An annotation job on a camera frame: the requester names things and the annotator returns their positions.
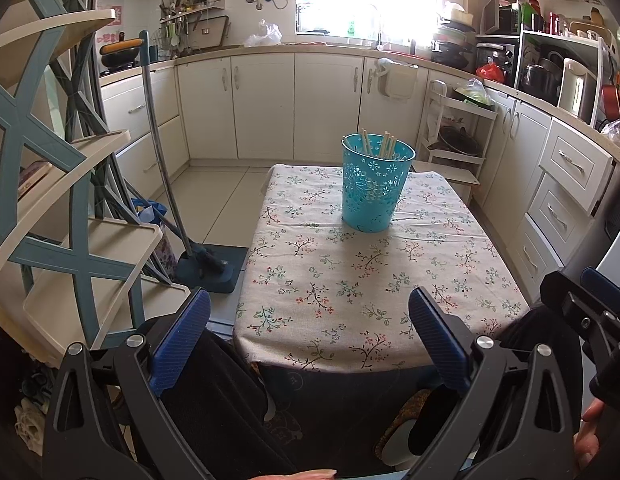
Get white plastic bag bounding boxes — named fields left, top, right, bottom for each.
left=244, top=22, right=283, bottom=48

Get pile of rags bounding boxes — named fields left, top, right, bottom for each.
left=12, top=355, right=58, bottom=453

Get wire dish rack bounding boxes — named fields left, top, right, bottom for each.
left=157, top=25, right=191, bottom=58

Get red wall decoration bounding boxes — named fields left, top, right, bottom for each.
left=94, top=4, right=123, bottom=46

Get white electric water boiler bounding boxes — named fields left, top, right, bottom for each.
left=557, top=57, right=598, bottom=118

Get red frying pan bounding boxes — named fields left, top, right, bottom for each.
left=601, top=82, right=620, bottom=121

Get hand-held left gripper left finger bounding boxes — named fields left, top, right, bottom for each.
left=42, top=287, right=213, bottom=480

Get cream side base cabinets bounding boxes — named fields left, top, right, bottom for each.
left=482, top=87, right=553, bottom=221

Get white cabinet drawer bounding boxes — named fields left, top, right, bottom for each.
left=538, top=119, right=613, bottom=216
left=526, top=172, right=593, bottom=256
left=515, top=217, right=566, bottom=301

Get wall utensil rack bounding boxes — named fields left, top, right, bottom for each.
left=159, top=0, right=225, bottom=26

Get white kitchen trolley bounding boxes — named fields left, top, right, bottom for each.
left=417, top=79, right=498, bottom=211

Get black wok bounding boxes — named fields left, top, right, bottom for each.
left=429, top=125, right=483, bottom=157

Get chrome sink faucet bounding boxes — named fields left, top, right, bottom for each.
left=365, top=4, right=385, bottom=51

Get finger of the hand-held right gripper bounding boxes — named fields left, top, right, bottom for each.
left=540, top=271, right=620, bottom=346
left=581, top=266, right=620, bottom=311

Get group of wooden chopsticks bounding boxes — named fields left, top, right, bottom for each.
left=360, top=129, right=398, bottom=161

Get white hanging waste bin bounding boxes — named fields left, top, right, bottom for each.
left=375, top=57, right=419, bottom=103

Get person's right hand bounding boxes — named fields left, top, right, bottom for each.
left=572, top=397, right=605, bottom=470

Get stack of pots and bowls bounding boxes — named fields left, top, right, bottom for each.
left=432, top=2, right=478, bottom=68

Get white countertop shelf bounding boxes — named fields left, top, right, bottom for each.
left=515, top=27, right=618, bottom=128

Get blue and cream shelf rack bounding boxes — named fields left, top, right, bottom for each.
left=0, top=0, right=191, bottom=366

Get blue perforated plastic basket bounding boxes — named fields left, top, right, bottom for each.
left=341, top=132, right=417, bottom=233

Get cream door base cabinets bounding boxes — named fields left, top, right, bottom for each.
left=175, top=50, right=431, bottom=163

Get dark hanging tray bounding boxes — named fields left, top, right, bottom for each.
left=192, top=15, right=231, bottom=51

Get floral tablecloth table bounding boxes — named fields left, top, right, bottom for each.
left=233, top=162, right=531, bottom=373

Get dark steel pot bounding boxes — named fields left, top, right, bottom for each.
left=520, top=62, right=558, bottom=101

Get red plastic bag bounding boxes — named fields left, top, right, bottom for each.
left=476, top=57, right=507, bottom=83

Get patterned slipper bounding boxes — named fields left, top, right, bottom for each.
left=372, top=390, right=441, bottom=468

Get person's left leg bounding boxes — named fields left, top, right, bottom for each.
left=160, top=330, right=273, bottom=478

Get black toaster oven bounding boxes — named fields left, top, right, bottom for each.
left=474, top=40, right=516, bottom=77

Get bagged green vegetables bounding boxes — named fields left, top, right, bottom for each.
left=452, top=77, right=496, bottom=107

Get blue printed bag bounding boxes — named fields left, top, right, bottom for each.
left=131, top=199, right=167, bottom=223

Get floral fabric bag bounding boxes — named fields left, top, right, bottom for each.
left=157, top=227, right=177, bottom=283

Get black cooking pot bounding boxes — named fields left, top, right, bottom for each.
left=100, top=32, right=140, bottom=68

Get cream drawer base cabinets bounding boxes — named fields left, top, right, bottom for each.
left=98, top=65, right=191, bottom=196

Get orange-handled pan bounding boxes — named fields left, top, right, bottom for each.
left=100, top=39, right=143, bottom=56

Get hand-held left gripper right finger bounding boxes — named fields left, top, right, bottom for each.
left=405, top=287, right=583, bottom=480

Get clear plastic bag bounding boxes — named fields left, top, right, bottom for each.
left=600, top=116, right=620, bottom=150

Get blue mop with metal handle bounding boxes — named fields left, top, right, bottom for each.
left=138, top=30, right=249, bottom=295

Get silver microwave oven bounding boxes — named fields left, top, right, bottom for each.
left=482, top=0, right=522, bottom=36

